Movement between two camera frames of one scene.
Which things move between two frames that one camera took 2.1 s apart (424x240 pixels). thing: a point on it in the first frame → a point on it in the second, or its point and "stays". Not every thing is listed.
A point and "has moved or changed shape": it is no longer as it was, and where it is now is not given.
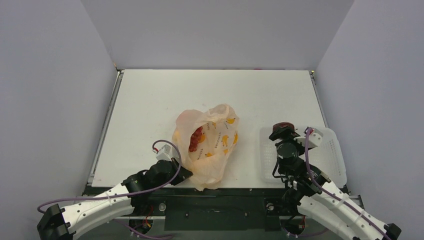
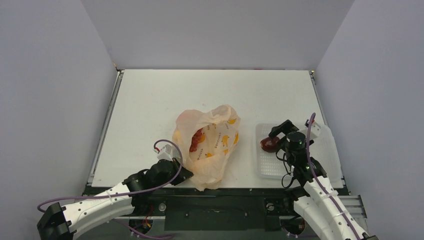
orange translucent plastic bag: [202, 142] stays
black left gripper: [183, 174] stays
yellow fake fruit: [177, 135] stays
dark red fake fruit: [282, 125] has moved or changed shape
